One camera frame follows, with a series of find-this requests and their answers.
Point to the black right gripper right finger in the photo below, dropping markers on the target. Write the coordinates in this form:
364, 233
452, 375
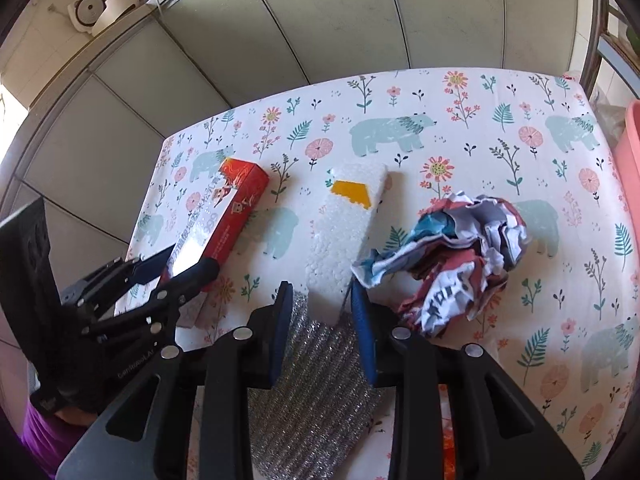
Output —
392, 356

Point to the red white medicine box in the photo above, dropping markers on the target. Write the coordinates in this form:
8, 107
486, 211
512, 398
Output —
220, 229

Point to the pink plastic trash bucket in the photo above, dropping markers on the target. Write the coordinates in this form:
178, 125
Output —
626, 157

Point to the white foam block yellow sticker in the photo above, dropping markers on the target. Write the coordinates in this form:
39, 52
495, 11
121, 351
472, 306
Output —
340, 233

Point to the floral bear tablecloth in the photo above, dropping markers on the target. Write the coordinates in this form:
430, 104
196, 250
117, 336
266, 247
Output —
370, 155

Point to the metal storage shelf rack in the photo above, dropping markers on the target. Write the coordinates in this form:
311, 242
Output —
615, 50

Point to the grey kitchen cabinets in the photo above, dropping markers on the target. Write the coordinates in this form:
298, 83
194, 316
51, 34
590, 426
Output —
83, 117

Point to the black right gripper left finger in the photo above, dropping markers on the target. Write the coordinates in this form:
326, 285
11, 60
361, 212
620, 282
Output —
249, 357

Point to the crumpled printed paper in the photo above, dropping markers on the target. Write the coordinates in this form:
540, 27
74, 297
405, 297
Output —
461, 250

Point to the silver foil bubble sheet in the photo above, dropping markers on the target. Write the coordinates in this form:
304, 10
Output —
306, 425

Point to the white rice cooker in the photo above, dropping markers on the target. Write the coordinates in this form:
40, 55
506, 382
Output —
93, 16

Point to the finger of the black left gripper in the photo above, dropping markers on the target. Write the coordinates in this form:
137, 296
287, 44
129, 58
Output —
149, 269
182, 287

